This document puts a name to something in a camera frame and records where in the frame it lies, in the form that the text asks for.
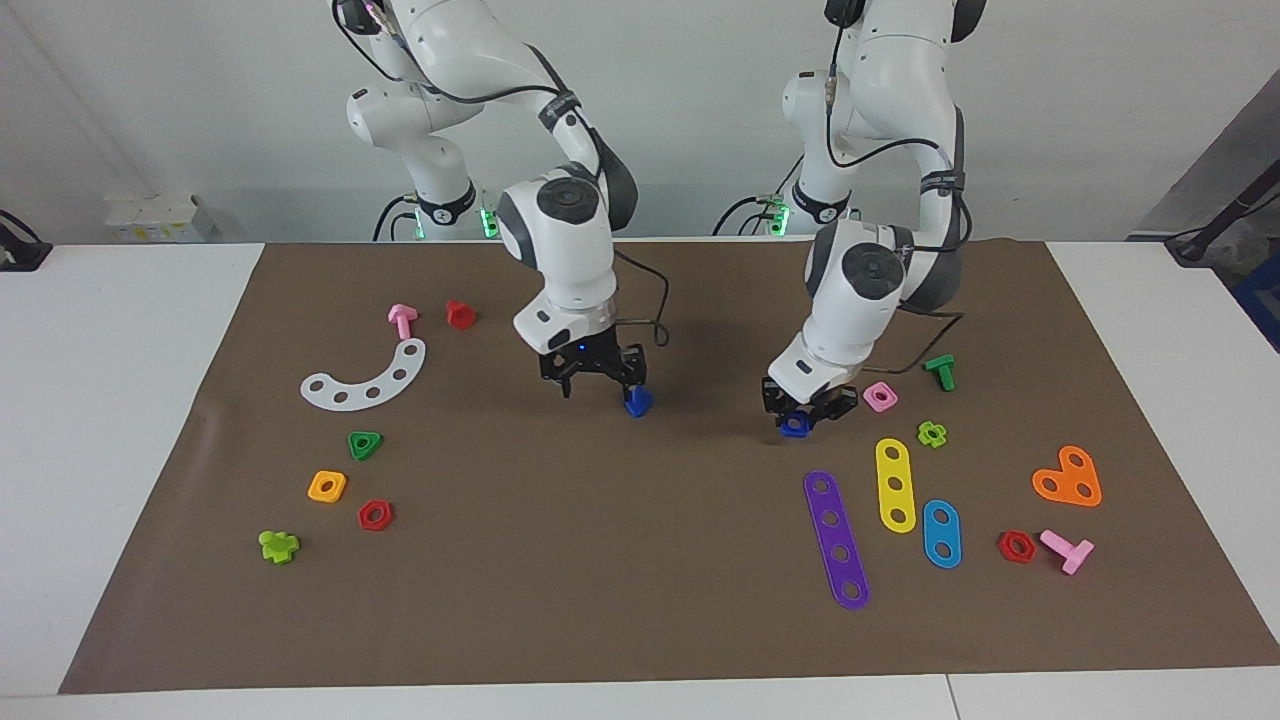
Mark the blue two-hole strip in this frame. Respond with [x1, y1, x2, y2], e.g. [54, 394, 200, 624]
[921, 499, 964, 570]

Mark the black left base cable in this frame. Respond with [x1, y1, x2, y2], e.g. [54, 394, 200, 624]
[713, 195, 791, 238]

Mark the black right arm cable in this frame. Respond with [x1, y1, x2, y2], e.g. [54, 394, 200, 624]
[333, 0, 671, 349]

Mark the white curved perforated strip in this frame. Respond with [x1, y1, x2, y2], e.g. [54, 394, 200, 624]
[300, 338, 428, 412]

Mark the orange heart-shaped plate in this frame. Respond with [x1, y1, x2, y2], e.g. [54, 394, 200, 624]
[1031, 445, 1104, 509]

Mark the black right base cable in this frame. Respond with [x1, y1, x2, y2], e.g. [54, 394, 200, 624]
[373, 193, 421, 241]

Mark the blue crate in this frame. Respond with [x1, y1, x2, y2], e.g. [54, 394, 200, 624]
[1232, 255, 1280, 351]

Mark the black base cable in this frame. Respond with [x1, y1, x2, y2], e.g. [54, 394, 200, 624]
[713, 195, 791, 238]
[373, 193, 421, 241]

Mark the white box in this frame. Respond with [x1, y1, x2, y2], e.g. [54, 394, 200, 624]
[105, 193, 216, 244]

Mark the purple four-hole strip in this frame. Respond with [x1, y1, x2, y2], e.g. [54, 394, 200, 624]
[803, 470, 872, 611]

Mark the black clamp device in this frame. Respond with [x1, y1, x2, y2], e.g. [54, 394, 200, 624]
[0, 210, 53, 273]

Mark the brown table mat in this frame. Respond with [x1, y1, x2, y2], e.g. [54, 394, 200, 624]
[58, 238, 1280, 694]

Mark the black stand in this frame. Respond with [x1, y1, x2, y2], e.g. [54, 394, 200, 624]
[1165, 165, 1280, 266]

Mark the yellow three-hole strip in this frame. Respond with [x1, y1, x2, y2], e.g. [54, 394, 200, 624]
[875, 438, 918, 535]

